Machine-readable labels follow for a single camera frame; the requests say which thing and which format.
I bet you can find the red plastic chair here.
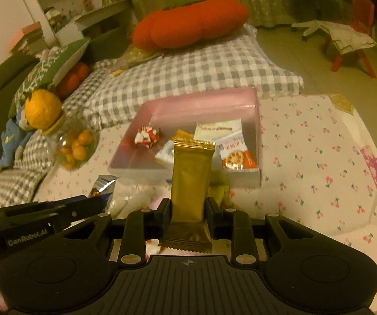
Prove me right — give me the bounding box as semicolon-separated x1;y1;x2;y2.
323;0;377;78

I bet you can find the red snack packet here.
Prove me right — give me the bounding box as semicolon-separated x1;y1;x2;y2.
134;125;160;149

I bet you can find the pink cardboard box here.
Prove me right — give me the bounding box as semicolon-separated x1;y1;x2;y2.
107;87;262;189

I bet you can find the white office chair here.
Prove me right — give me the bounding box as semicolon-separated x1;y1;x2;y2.
275;0;349;41

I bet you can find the grey checkered blanket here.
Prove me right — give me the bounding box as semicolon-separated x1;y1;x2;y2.
0;131;64;211

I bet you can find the green snowflake pattern cushion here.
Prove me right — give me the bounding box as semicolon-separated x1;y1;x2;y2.
8;38;91;119

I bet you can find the dark foil snack packet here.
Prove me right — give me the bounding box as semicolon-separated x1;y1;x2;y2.
90;175;121;201

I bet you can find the cream white snack packet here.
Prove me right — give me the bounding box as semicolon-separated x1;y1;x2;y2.
193;119;244;141

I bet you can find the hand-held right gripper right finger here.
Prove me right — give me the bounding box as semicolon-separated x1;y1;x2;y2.
206;197;310;267

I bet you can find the grey checkered pillow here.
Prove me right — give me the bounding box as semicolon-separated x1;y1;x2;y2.
62;23;304;128

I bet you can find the yellow plastic wrapper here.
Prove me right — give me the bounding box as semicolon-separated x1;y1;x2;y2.
110;41;166;77

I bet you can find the red pumpkin shaped cushion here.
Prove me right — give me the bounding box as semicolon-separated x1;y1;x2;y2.
132;0;250;51

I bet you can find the small white cartoon packet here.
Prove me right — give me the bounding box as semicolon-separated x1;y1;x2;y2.
155;139;176;165

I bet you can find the large orange citrus fruit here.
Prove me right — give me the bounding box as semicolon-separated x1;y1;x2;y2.
25;89;63;129

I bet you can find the white translucent snack packet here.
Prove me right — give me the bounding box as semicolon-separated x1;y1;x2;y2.
133;187;171;211
108;184;143;219

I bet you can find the wooden jar lid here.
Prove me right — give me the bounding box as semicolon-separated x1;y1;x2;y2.
41;110;68;136

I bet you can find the white bookshelf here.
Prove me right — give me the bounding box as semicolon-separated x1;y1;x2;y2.
25;0;137;45

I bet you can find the cluster of small oranges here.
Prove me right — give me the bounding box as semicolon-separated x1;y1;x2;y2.
57;129;94;169

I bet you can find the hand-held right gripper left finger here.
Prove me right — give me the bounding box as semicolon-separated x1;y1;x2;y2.
62;198;173;267

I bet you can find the blue monkey plush toy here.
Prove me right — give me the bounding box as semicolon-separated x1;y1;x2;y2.
0;107;36;173

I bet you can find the small red cushion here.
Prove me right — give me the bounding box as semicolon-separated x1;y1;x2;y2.
56;62;90;98

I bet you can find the orange label snack packet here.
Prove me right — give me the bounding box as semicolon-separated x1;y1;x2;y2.
216;134;258;170

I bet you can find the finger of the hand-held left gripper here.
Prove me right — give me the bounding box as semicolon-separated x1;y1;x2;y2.
56;198;105;227
44;195;89;211

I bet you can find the gold snack bar packet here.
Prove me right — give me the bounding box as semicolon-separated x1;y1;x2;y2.
158;139;216;253

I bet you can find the stack of books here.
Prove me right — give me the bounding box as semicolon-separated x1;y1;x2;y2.
10;22;46;53

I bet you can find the round glass jar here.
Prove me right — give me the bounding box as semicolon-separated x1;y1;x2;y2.
46;112;101;171

